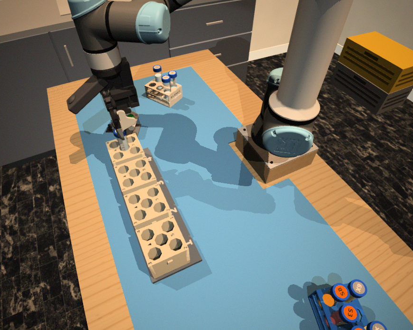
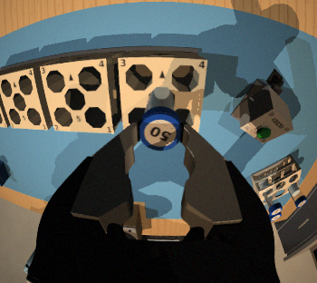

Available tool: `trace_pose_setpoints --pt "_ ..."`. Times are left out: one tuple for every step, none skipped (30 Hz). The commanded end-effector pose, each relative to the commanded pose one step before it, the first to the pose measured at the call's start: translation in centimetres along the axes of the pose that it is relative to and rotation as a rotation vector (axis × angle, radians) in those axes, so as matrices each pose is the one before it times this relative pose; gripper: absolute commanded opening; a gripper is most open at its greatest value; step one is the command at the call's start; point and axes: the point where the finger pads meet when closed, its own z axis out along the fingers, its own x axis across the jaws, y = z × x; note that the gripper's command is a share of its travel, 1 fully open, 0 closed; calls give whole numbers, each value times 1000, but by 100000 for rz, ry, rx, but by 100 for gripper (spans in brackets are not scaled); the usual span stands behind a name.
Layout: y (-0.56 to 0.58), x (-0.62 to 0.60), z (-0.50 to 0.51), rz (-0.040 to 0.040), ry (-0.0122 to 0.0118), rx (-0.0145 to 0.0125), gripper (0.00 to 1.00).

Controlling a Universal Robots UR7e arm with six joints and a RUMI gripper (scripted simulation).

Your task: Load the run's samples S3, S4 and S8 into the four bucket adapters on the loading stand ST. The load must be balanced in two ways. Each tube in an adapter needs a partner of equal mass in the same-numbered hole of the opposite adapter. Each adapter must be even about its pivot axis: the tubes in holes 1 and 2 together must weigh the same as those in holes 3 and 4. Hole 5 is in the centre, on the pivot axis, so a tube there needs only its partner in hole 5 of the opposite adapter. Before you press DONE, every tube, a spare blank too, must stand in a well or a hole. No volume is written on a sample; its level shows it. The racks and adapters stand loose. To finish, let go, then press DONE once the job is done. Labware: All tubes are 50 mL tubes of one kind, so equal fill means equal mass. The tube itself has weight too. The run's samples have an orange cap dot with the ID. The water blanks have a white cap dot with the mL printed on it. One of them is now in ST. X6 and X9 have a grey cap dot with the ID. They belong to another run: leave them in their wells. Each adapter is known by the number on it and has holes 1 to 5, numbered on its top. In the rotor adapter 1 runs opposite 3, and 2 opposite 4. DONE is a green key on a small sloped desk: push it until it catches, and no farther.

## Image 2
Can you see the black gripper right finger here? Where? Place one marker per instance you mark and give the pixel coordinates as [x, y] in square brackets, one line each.
[218, 198]

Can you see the blue tube rack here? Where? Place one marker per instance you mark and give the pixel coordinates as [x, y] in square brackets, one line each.
[3, 174]

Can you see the light blue bench mat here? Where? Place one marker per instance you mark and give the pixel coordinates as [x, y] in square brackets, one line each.
[239, 48]

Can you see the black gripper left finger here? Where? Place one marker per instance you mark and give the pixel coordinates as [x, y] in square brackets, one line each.
[96, 194]

